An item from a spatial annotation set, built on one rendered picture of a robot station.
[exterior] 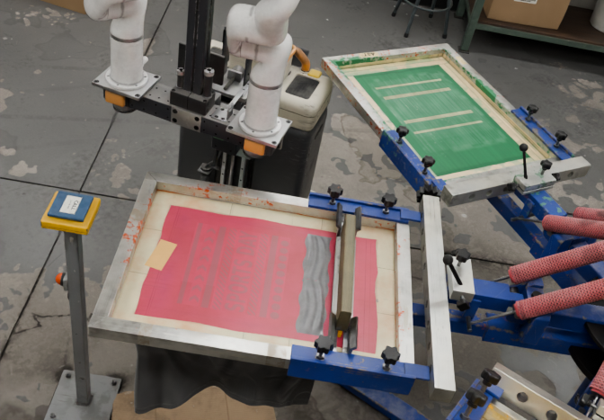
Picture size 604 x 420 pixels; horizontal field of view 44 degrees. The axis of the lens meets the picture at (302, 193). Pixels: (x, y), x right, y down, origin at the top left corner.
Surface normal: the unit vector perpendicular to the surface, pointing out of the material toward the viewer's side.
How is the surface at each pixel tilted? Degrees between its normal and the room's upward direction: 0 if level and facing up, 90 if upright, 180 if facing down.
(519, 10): 90
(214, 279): 0
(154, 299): 0
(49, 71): 0
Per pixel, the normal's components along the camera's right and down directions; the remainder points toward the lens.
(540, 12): -0.04, 0.65
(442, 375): 0.15, -0.74
